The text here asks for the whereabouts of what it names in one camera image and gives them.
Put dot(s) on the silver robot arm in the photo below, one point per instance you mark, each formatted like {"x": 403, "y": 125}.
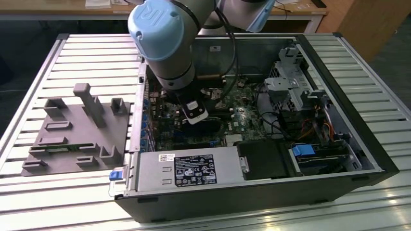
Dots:
{"x": 160, "y": 36}

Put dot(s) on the CPU socket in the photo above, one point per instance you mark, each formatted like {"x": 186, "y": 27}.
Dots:
{"x": 218, "y": 103}

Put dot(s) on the black drive bay cover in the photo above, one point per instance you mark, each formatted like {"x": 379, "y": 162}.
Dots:
{"x": 263, "y": 158}

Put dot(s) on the black graphics card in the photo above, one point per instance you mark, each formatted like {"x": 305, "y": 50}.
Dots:
{"x": 213, "y": 125}

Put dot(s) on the silver coin battery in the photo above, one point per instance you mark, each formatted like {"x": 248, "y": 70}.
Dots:
{"x": 241, "y": 83}

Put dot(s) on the green motherboard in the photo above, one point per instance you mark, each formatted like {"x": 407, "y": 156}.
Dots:
{"x": 249, "y": 103}

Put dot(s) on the silver chipset heatsink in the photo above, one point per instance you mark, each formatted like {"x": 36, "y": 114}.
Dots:
{"x": 234, "y": 139}

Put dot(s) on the silver power supply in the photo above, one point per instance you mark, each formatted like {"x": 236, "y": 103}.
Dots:
{"x": 150, "y": 168}

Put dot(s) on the grey parts rack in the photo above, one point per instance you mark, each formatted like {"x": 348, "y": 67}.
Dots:
{"x": 80, "y": 134}

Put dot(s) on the silver perforated drive cage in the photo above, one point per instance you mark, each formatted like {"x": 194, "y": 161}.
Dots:
{"x": 279, "y": 84}

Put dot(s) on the green RAM stick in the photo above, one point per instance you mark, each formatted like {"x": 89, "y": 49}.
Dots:
{"x": 80, "y": 145}

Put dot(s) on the blue plastic latch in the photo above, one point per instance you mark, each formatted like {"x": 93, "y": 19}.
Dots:
{"x": 116, "y": 175}

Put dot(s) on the small white box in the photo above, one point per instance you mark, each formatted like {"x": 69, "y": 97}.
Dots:
{"x": 120, "y": 2}

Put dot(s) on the hard disk in blue carrier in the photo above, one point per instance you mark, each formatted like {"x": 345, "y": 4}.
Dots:
{"x": 303, "y": 151}

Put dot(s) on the black open PC case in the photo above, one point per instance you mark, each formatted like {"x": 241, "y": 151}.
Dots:
{"x": 256, "y": 204}

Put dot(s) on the wooden desk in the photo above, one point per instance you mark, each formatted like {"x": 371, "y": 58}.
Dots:
{"x": 48, "y": 10}

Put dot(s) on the small black device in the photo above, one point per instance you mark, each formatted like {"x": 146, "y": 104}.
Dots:
{"x": 319, "y": 3}

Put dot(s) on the wooden cabinet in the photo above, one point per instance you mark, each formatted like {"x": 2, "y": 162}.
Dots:
{"x": 379, "y": 24}

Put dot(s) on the white wrist camera with mount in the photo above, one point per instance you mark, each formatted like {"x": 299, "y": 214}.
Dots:
{"x": 197, "y": 118}

